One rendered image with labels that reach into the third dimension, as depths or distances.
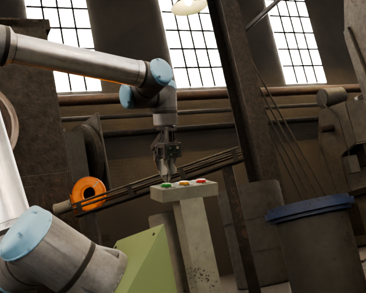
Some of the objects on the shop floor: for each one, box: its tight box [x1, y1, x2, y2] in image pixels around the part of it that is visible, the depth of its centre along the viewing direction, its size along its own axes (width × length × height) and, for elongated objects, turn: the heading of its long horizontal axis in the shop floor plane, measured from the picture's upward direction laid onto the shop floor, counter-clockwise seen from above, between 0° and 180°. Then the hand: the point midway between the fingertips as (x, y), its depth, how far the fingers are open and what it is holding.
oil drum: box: [217, 180, 289, 290], centre depth 483 cm, size 59×59×89 cm
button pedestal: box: [150, 180, 223, 293], centre depth 199 cm, size 16×24×62 cm, turn 74°
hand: (165, 178), depth 201 cm, fingers closed
